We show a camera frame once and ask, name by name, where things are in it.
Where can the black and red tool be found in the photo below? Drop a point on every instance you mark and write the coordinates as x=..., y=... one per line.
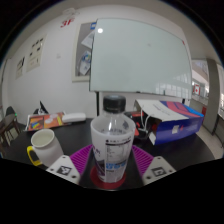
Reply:
x=138, y=125

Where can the grey notice board with papers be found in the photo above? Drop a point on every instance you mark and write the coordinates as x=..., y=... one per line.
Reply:
x=81, y=53

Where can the round wooden side table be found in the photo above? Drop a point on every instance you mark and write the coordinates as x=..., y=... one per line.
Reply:
x=8, y=123

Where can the red floor number sign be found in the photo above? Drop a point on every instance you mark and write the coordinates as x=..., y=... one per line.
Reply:
x=67, y=23

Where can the large white wall poster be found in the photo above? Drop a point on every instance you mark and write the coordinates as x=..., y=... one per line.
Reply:
x=36, y=53

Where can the small white wall poster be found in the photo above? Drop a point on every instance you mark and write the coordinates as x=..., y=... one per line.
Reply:
x=20, y=68

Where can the clear black-capped drink bottle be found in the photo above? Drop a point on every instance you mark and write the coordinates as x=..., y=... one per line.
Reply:
x=112, y=146

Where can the colourful printed book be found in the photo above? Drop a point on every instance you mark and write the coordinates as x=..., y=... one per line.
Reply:
x=41, y=121

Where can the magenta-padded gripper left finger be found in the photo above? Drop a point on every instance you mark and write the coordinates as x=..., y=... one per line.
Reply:
x=61, y=166

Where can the white oblong case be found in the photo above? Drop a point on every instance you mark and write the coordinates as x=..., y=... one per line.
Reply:
x=74, y=117

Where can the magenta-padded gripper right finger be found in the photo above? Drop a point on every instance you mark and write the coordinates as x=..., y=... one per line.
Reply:
x=160, y=168

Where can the large whiteboard on stand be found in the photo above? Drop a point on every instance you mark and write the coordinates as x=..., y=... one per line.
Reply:
x=140, y=56

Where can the flat round red coaster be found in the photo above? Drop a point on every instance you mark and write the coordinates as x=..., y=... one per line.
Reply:
x=95, y=180

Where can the dark chair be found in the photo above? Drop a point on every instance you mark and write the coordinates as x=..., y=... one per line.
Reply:
x=10, y=110

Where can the blue and white cardboard box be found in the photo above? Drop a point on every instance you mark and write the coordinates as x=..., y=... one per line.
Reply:
x=176, y=125

